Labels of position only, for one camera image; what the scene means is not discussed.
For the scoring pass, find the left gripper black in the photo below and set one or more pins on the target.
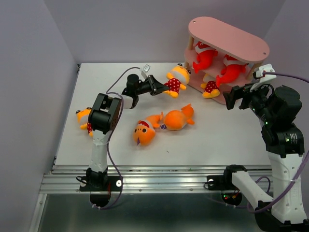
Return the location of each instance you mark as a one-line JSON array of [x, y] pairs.
[[160, 87]]

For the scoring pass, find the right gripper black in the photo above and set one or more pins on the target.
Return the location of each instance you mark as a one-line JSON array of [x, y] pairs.
[[237, 93]]

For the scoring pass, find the yellow plush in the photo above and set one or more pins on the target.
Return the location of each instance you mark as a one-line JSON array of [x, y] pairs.
[[178, 78], [82, 117], [210, 89]]

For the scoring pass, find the red shark plush front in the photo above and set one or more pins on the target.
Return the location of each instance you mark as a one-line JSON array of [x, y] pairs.
[[233, 68]]

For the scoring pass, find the red shark plush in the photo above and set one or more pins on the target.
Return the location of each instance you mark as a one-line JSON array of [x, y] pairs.
[[205, 55], [233, 68]]

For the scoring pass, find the orange shark plush back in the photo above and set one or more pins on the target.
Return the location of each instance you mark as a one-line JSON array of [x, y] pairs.
[[177, 119]]

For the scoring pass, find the orange shark plush facing camera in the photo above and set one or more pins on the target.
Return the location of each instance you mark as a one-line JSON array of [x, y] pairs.
[[145, 130]]

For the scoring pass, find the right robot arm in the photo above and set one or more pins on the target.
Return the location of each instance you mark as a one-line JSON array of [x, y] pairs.
[[276, 109]]

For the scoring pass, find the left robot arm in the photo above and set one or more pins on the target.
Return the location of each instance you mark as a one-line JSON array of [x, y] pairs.
[[103, 117]]

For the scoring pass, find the pink three-tier shelf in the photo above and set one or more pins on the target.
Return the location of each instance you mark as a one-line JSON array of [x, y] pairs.
[[221, 56]]

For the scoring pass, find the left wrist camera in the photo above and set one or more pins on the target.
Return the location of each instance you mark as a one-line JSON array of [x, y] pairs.
[[145, 71]]

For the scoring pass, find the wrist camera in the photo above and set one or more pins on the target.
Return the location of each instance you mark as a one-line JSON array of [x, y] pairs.
[[145, 71], [263, 75]]

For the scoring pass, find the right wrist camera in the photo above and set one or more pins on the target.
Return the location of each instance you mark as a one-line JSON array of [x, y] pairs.
[[263, 75]]

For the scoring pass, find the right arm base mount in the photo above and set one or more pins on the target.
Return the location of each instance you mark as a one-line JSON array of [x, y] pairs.
[[230, 195]]

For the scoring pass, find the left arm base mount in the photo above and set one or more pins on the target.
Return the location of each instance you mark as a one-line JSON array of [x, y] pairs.
[[102, 196]]

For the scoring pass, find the aluminium rail frame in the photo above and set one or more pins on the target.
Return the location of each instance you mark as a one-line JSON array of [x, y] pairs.
[[137, 179]]

